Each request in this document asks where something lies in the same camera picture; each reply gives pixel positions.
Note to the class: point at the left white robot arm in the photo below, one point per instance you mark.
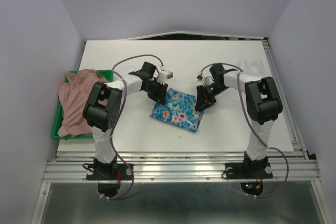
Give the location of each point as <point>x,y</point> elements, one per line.
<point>106,101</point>

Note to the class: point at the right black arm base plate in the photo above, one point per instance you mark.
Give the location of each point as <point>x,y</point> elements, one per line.
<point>241,171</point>

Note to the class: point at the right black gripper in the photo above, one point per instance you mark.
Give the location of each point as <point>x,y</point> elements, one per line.
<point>202,98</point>

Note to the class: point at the blue floral skirt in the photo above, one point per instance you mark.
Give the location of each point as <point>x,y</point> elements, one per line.
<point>179,110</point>

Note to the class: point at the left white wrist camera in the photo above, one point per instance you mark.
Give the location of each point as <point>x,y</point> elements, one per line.
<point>164,75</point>

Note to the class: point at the aluminium table frame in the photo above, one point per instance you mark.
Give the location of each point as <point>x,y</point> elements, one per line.
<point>169,184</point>

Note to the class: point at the pink skirt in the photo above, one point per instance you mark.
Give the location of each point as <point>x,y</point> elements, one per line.
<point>73,96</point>

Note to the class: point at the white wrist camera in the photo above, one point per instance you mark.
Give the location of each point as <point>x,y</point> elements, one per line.
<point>205,80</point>
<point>164,75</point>

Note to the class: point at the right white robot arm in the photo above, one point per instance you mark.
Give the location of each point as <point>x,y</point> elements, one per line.
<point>259,97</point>

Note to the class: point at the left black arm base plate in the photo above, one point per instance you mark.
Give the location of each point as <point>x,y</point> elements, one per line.
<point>114,171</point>

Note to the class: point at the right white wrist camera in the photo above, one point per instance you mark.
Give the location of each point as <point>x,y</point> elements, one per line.
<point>205,80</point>

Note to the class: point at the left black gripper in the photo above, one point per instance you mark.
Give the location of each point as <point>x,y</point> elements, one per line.
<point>160,96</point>

